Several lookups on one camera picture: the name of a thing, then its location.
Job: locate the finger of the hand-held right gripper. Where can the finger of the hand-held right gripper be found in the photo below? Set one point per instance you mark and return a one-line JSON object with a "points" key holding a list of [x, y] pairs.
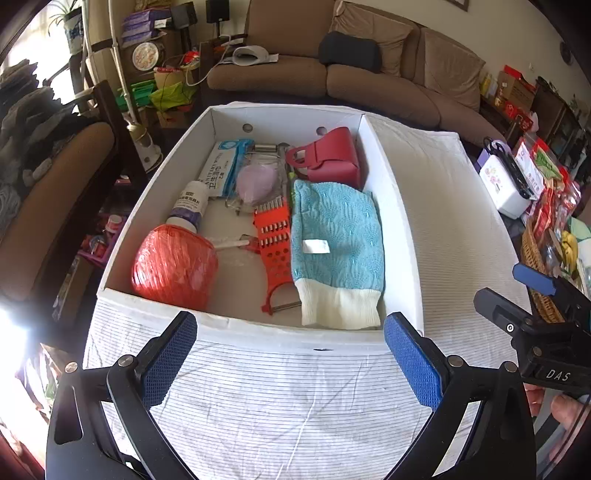
{"points": [[498, 307], [531, 277]]}

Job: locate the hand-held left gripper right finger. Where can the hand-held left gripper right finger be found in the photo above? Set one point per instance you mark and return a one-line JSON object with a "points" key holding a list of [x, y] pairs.
{"points": [[411, 364]]}

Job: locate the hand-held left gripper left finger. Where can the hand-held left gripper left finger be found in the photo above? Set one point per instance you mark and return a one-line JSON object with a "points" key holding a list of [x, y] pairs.
{"points": [[168, 360]]}

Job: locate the red plastic grater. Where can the red plastic grater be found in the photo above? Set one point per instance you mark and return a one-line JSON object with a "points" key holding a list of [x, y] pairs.
{"points": [[281, 284]]}

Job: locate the white cardboard box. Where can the white cardboard box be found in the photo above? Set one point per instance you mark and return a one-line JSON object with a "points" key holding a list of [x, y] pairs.
{"points": [[397, 194]]}

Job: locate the blue and white glove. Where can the blue and white glove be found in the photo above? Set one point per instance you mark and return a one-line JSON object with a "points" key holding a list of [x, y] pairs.
{"points": [[337, 230]]}

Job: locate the person's right hand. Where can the person's right hand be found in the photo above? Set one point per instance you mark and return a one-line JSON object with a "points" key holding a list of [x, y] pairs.
{"points": [[570, 410]]}

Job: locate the yellow bananas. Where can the yellow bananas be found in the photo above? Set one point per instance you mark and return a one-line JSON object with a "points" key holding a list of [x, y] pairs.
{"points": [[570, 249]]}

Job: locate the red twine ball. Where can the red twine ball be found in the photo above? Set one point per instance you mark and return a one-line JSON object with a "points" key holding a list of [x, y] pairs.
{"points": [[175, 267]]}

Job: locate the white plastic container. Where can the white plastic container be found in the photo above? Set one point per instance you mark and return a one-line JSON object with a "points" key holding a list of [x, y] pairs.
{"points": [[501, 189]]}

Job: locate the wicker basket with snacks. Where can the wicker basket with snacks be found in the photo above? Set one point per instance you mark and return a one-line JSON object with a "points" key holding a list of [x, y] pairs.
{"points": [[545, 184]]}

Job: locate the white striped tablecloth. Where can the white striped tablecloth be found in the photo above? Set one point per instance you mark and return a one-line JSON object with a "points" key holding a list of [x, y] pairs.
{"points": [[286, 415]]}

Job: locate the black looped object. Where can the black looped object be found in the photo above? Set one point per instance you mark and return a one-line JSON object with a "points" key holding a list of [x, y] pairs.
{"points": [[494, 144]]}

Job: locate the white bottle purple label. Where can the white bottle purple label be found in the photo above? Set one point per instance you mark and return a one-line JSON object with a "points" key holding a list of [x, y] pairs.
{"points": [[187, 207]]}

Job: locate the dark wooden cabinet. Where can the dark wooden cabinet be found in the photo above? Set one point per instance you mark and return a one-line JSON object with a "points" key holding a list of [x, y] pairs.
{"points": [[554, 115]]}

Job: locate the brown cardboard box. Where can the brown cardboard box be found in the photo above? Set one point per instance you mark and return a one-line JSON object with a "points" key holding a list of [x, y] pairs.
{"points": [[517, 92]]}

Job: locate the blue white wipes packet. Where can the blue white wipes packet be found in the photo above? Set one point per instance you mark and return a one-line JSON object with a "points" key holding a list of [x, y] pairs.
{"points": [[221, 161]]}

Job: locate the wooden chair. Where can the wooden chair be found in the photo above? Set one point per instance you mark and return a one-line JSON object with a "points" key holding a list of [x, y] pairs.
{"points": [[60, 184]]}

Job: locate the green thin tool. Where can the green thin tool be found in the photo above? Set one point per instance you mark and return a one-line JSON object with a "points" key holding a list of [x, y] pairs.
{"points": [[291, 184]]}

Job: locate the red handbag shaped box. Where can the red handbag shaped box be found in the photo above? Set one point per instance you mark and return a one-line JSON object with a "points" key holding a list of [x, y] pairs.
{"points": [[337, 157]]}

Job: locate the beige sofa pillow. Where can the beige sofa pillow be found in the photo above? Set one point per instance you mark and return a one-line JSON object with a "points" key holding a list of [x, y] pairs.
{"points": [[374, 27], [455, 64]]}

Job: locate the brown sofa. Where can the brown sofa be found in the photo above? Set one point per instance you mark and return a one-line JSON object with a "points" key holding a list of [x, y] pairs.
{"points": [[369, 81]]}

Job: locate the green plastic bag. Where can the green plastic bag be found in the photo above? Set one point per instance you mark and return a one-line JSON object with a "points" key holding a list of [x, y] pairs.
{"points": [[171, 94]]}

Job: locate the black cushion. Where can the black cushion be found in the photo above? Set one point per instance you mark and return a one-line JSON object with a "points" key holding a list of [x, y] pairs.
{"points": [[351, 53]]}

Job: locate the pile of grey clothes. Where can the pile of grey clothes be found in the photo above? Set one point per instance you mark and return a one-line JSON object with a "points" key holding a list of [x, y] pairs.
{"points": [[27, 106]]}

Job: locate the white metal rack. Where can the white metal rack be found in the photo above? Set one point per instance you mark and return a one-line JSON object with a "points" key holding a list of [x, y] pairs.
{"points": [[121, 69]]}

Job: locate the round patterned tin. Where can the round patterned tin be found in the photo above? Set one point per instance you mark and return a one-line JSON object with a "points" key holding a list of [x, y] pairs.
{"points": [[145, 55]]}

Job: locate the white grey device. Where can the white grey device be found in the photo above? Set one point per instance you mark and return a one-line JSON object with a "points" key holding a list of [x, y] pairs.
{"points": [[251, 55]]}

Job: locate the purple tissue packs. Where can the purple tissue packs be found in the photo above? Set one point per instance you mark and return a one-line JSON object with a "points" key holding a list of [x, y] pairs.
{"points": [[138, 25]]}

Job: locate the potted plant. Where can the potted plant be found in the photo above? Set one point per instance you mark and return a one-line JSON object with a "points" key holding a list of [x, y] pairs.
{"points": [[74, 32]]}

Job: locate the black speaker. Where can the black speaker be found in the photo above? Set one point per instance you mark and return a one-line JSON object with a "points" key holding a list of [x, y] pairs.
{"points": [[183, 14], [217, 10]]}

